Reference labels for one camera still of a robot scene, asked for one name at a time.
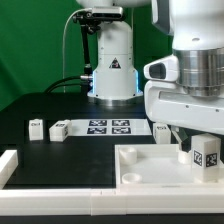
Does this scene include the white marker sheet with tags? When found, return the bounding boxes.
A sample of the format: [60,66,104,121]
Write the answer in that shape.
[71,119,151,136]

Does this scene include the white U-shaped obstacle fence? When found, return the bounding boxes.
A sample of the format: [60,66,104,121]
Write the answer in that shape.
[0,150,224,216]

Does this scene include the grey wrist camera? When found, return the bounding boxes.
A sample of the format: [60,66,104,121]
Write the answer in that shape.
[92,6,123,20]

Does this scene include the white square table top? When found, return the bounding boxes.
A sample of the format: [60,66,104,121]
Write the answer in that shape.
[115,144,224,187]

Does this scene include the black cable bundle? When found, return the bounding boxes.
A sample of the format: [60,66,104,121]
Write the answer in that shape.
[43,75,83,94]

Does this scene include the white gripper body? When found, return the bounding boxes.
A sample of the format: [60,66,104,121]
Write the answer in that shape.
[144,55,224,135]

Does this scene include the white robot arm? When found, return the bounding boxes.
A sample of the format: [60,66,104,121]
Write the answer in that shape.
[137,0,224,137]

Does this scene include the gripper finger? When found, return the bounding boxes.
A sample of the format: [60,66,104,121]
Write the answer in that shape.
[171,126,188,151]

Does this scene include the grey cable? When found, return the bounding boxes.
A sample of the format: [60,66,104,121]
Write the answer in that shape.
[61,8,86,94]

